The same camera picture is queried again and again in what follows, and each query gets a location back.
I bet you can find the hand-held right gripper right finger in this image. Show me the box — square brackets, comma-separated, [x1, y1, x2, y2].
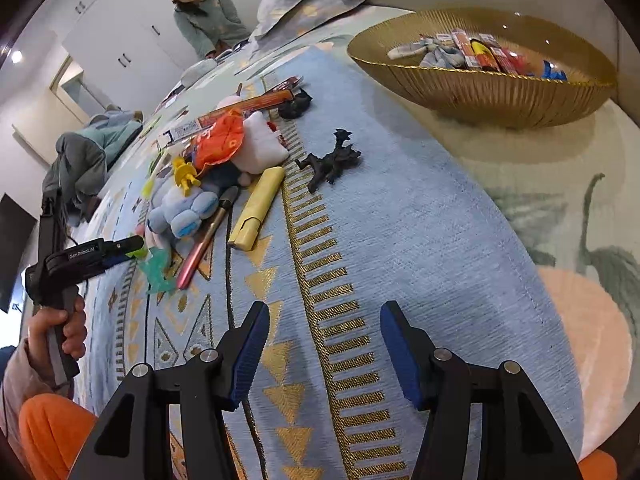
[379, 300, 583, 480]

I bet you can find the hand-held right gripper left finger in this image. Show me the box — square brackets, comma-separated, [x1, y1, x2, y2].
[82, 301, 272, 480]

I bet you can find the gold ribbed bowl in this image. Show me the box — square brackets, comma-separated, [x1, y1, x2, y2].
[347, 7, 618, 129]

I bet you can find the person's left forearm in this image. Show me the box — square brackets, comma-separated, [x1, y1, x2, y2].
[0, 340, 76, 441]

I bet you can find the person's left hand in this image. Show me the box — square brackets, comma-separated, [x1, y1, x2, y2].
[27, 296, 87, 361]

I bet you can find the green translucent monster figure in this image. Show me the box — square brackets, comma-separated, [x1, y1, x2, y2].
[137, 247, 178, 297]

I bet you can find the black screen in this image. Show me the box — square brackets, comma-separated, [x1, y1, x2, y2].
[0, 192, 38, 313]

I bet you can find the white yellow tube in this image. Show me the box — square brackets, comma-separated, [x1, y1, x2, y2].
[142, 152, 173, 198]

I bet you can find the pink gold pen-shaped device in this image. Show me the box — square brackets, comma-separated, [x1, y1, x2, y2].
[176, 186, 240, 291]

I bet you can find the yellow toy figure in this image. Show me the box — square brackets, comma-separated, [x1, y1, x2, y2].
[171, 156, 203, 197]

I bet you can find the pile of grey teal clothes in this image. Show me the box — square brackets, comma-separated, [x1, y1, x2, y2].
[42, 105, 146, 228]

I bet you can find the dark blue plush toy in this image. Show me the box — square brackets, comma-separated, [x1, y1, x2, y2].
[200, 162, 253, 196]

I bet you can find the blue gold patterned blanket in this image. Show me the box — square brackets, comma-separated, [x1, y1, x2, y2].
[75, 45, 586, 480]

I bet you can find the yellow rectangular case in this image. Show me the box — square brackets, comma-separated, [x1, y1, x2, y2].
[227, 166, 286, 251]

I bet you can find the red printed bag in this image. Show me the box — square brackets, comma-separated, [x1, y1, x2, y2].
[192, 112, 247, 170]

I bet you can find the white plush pillow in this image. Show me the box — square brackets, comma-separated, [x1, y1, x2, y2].
[216, 94, 291, 177]

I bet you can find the white door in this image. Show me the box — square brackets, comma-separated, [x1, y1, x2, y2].
[50, 55, 91, 126]

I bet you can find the long red box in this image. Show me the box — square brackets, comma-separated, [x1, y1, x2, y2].
[165, 76, 305, 143]

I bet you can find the person's orange trouser leg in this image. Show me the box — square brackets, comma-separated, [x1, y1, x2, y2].
[19, 394, 98, 480]
[579, 449, 619, 480]

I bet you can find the pale round cushion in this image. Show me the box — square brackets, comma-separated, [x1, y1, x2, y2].
[180, 57, 221, 86]

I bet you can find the black monster figure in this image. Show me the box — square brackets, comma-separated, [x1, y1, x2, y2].
[277, 88, 314, 120]
[294, 128, 362, 194]

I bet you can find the white wardrobe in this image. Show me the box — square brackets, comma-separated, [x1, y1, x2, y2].
[60, 0, 281, 106]

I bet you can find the printed bed sheet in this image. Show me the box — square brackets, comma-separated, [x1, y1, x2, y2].
[30, 2, 640, 461]

